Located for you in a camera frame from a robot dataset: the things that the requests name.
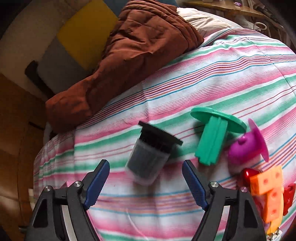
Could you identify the black filter with clear cup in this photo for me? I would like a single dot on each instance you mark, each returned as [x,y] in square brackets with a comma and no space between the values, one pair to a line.
[150,153]

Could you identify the orange holed block toy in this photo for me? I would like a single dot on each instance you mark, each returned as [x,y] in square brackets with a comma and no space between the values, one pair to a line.
[269,185]

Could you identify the brown quilted blanket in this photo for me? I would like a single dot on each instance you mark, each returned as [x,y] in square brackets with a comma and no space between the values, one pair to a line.
[147,36]

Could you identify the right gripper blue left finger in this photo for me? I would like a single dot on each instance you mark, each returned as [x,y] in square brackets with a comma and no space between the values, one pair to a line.
[61,214]

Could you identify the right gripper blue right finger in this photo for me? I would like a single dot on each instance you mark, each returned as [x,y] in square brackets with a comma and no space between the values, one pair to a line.
[244,221]

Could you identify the magenta plastic disc toy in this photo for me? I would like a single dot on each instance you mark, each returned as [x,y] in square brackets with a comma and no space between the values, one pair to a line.
[249,146]

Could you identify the green plastic disc toy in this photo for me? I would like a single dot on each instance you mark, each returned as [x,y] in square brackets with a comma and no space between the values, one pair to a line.
[217,125]

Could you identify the white green power plug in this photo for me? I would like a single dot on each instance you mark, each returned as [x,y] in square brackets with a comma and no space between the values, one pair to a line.
[275,236]

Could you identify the beige pillow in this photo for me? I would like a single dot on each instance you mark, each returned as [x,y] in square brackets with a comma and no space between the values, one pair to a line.
[205,23]

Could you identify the striped bed cover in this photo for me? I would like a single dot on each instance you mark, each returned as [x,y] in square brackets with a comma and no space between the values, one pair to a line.
[236,71]

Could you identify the red plastic clip piece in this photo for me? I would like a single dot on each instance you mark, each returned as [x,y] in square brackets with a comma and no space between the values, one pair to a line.
[288,196]

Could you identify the wooden desk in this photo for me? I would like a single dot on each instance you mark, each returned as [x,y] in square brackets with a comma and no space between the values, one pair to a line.
[225,6]

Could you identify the red shiny round toy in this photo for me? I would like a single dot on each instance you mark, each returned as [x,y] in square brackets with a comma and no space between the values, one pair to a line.
[245,175]

